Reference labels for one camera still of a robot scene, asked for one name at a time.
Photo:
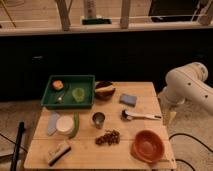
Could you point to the orange fruit toy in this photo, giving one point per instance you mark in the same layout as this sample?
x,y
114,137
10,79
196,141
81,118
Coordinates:
x,y
58,85

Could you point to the wooden scrub brush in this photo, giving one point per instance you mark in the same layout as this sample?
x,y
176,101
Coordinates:
x,y
57,152

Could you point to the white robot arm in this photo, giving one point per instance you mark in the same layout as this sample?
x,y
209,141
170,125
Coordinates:
x,y
185,83

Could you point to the green chili pepper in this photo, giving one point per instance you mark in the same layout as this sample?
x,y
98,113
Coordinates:
x,y
76,126

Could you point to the orange plastic bowl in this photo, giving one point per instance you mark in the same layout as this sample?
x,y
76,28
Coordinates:
x,y
147,146

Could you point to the black pole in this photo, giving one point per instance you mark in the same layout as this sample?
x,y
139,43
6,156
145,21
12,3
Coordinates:
x,y
15,156

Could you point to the bunch of dark grapes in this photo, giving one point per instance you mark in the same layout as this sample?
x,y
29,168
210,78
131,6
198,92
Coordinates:
x,y
110,137

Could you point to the small metal cup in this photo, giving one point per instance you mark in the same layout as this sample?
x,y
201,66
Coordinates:
x,y
98,119

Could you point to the white paper cup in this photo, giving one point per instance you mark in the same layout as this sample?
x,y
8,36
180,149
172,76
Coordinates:
x,y
65,125

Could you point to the light blue cloth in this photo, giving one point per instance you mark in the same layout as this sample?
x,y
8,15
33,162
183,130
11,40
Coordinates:
x,y
51,127

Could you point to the dark wooden bowl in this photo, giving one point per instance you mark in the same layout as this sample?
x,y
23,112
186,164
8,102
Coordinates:
x,y
104,95

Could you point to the green plastic tray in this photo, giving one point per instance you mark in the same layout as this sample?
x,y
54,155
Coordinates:
x,y
70,82

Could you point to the green box on shelf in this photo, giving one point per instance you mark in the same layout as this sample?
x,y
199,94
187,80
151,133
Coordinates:
x,y
96,21

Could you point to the green leafy vegetable toy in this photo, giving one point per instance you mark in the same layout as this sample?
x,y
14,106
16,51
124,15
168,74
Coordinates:
x,y
78,94

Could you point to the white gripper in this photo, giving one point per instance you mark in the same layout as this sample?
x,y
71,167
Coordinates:
x,y
169,114

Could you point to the white handled dish brush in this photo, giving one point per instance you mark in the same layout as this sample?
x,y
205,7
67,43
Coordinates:
x,y
128,115

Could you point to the blue sponge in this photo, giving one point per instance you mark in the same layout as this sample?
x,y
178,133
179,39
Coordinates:
x,y
128,99

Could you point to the banana in bowl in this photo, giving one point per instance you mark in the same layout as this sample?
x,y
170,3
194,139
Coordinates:
x,y
105,89

